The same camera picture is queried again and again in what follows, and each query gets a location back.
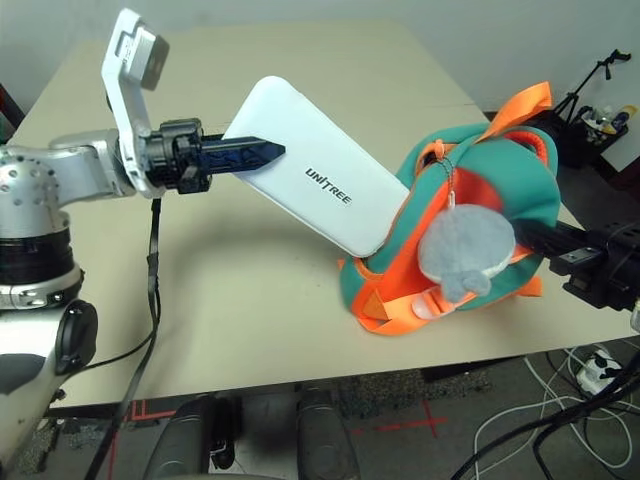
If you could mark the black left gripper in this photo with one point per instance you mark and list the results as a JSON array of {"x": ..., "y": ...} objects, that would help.
[{"x": 170, "y": 155}]

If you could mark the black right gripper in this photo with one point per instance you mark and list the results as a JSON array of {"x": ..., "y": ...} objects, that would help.
[{"x": 605, "y": 270}]

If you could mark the white Unitree pencil case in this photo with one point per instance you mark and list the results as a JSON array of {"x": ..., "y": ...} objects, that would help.
[{"x": 300, "y": 150}]

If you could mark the orange and teal backpack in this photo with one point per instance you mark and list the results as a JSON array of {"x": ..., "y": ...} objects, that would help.
[{"x": 520, "y": 180}]

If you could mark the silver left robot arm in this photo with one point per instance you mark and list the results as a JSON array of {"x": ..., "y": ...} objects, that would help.
[{"x": 55, "y": 175}]

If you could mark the grey white plush toy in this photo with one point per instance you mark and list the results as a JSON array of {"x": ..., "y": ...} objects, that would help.
[{"x": 465, "y": 245}]

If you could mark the black bin with bottles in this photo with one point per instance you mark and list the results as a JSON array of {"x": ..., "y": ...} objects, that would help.
[{"x": 585, "y": 145}]

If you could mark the white power strip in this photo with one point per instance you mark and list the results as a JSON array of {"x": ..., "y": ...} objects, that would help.
[{"x": 600, "y": 372}]

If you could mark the black tripod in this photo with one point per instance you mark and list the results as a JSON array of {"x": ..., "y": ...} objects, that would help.
[{"x": 587, "y": 82}]

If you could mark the black metal stand leg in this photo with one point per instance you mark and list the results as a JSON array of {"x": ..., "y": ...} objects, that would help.
[{"x": 10, "y": 112}]

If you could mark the dark left robot leg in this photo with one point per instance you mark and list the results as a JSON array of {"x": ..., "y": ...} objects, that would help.
[{"x": 187, "y": 440}]

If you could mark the dark robot leg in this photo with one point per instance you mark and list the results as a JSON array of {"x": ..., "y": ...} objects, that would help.
[
  {"x": 187, "y": 440},
  {"x": 325, "y": 440}
]

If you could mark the dark right robot leg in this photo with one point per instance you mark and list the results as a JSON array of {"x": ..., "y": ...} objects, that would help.
[{"x": 325, "y": 440}]

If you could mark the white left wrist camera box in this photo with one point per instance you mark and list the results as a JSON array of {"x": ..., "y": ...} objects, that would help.
[{"x": 125, "y": 100}]

